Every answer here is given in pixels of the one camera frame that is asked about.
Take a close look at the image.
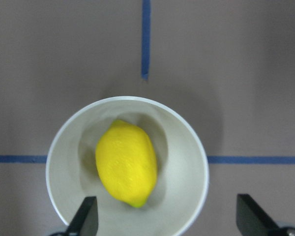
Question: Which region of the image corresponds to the white ceramic bowl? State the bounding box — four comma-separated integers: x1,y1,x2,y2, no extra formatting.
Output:
46,96,209,236

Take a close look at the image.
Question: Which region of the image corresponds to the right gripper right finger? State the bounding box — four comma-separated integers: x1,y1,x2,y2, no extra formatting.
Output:
236,194,282,236

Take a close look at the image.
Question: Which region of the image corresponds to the yellow lemon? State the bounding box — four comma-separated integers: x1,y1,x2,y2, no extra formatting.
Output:
95,119,157,208

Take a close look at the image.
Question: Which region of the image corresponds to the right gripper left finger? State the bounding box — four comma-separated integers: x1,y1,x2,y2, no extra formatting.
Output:
65,196,99,236

